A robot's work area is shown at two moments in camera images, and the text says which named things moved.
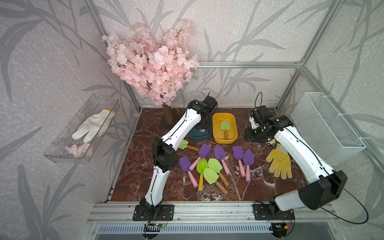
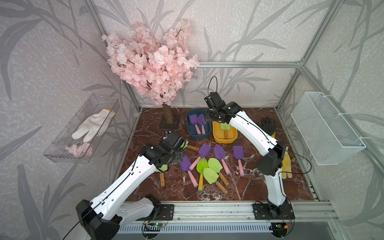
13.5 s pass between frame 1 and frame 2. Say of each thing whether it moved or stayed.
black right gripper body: moved
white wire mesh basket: stayed
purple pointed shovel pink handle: stayed
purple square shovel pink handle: stayed
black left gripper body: moved
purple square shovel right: stayed
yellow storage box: stayed
